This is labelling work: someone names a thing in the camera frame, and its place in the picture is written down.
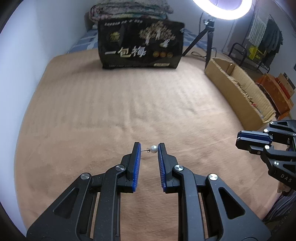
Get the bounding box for white pearl earring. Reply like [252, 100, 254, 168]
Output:
[141, 145, 158, 154]

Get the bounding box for brown cardboard box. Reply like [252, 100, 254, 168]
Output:
[205, 58, 275, 131]

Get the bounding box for orange red boxes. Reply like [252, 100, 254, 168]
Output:
[255, 73, 294, 120]

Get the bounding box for hanging dark clothes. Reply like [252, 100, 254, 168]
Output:
[260, 19, 283, 58]

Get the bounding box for black mini tripod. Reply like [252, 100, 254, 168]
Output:
[181, 18, 217, 70]

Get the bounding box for black snack bag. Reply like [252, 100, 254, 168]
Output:
[98, 18, 185, 69]

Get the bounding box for black light cable with remote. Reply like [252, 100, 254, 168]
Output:
[191, 47, 218, 58]

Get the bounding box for white ring light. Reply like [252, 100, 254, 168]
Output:
[193, 1, 252, 20]

